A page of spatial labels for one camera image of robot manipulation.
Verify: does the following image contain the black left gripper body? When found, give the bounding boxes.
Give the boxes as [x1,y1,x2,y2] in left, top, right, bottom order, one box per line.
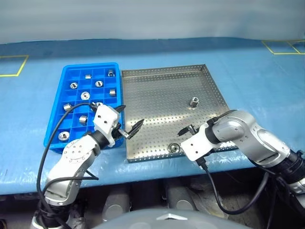
[112,127,131,142]

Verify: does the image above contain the blue compartment tray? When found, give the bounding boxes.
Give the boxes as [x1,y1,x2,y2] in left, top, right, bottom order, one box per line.
[43,62,126,153]

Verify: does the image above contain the perforated metal tray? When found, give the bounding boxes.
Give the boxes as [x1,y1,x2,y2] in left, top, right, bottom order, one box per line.
[121,63,239,163]

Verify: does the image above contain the dark grey rounded shape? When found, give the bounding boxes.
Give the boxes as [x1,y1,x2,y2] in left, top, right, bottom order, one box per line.
[102,190,132,222]
[165,186,196,212]

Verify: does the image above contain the clear crumpled plastic sheet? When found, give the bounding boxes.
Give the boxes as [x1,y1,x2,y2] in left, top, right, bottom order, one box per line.
[188,181,229,215]

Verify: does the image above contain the grey robot torso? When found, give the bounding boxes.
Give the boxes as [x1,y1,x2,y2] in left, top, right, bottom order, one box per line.
[92,209,241,229]

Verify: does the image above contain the yellow tape single square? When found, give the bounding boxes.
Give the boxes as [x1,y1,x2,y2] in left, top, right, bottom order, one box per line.
[0,55,30,78]

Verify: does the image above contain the yellow tape double square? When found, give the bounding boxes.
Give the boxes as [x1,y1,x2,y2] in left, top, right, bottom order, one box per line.
[261,39,305,55]

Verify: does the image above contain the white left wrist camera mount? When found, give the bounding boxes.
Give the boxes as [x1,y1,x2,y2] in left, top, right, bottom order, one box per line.
[93,104,120,146]

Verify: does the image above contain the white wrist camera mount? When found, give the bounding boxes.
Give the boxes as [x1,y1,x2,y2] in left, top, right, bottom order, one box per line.
[180,124,215,162]
[93,104,120,146]

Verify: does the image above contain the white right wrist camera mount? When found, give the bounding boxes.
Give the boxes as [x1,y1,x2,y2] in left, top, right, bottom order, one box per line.
[180,124,215,162]

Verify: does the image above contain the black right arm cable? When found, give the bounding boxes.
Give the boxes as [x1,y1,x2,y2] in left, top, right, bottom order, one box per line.
[196,159,270,214]

